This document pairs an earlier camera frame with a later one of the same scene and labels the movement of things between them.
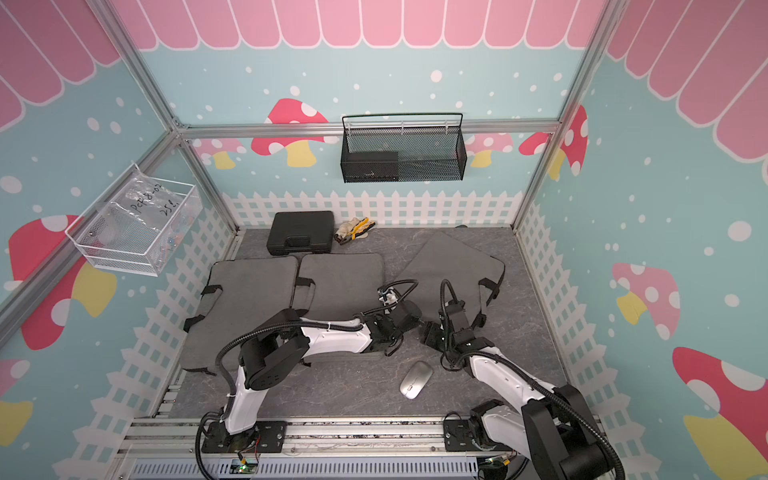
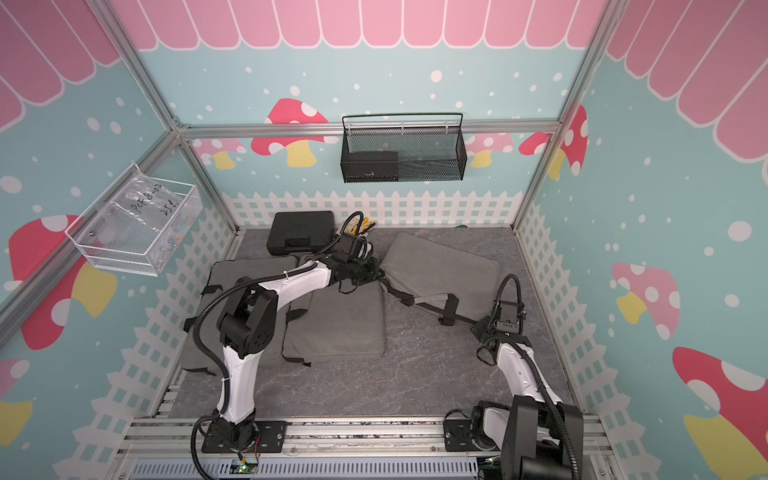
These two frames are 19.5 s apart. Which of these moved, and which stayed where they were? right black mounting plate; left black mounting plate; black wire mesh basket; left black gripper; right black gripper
Moved: right black gripper; left black gripper
Stayed: black wire mesh basket; left black mounting plate; right black mounting plate
